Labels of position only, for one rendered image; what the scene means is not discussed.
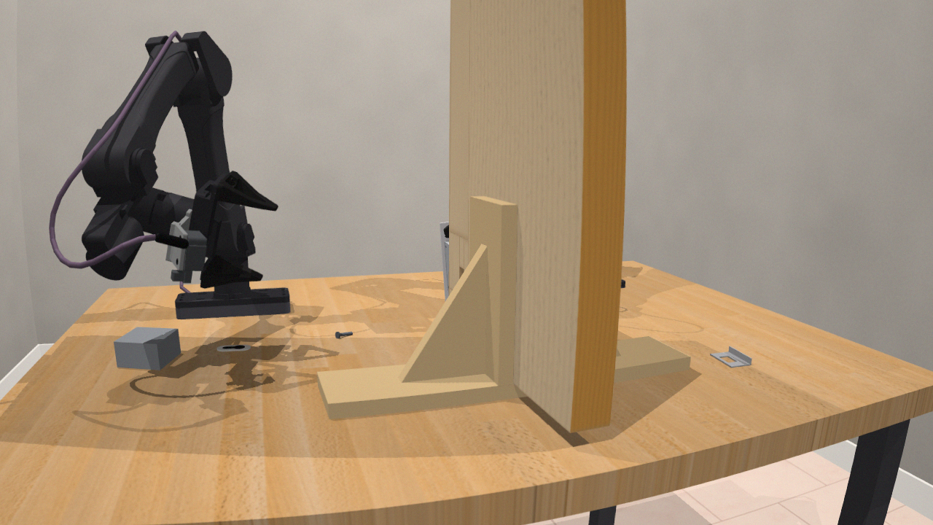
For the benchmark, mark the grey mortise lock with keyhole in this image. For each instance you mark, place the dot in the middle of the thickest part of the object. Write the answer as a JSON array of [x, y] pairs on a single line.
[[445, 257]]

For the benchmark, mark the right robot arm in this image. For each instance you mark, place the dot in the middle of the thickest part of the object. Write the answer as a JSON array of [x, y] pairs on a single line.
[[127, 168]]

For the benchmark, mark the tan wooden door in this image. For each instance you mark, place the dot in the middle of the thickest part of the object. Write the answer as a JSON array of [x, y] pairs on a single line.
[[538, 107]]

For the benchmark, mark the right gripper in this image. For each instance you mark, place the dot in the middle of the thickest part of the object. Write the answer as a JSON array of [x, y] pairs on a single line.
[[198, 214]]

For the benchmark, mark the grey metal bracket with rectangular hole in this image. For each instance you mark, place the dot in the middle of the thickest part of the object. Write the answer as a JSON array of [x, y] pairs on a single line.
[[739, 358]]

